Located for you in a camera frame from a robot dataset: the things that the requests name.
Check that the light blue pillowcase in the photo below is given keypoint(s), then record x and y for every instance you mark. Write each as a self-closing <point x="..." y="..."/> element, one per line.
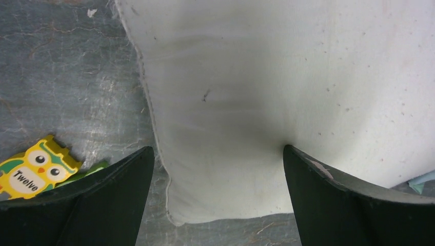
<point x="417" y="183"/>

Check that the yellow toy block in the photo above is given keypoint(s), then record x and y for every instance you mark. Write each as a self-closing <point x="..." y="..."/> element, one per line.
<point x="40" y="168"/>

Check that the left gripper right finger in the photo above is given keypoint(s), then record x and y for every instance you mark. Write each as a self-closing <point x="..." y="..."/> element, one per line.
<point x="332" y="207"/>

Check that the green toy block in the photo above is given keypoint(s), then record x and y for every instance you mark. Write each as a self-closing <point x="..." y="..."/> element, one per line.
<point x="95" y="168"/>

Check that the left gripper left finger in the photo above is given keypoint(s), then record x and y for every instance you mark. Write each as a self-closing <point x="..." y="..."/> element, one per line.
<point x="104" y="208"/>

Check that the white pillow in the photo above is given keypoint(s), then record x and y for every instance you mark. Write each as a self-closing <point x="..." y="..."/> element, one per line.
<point x="230" y="83"/>

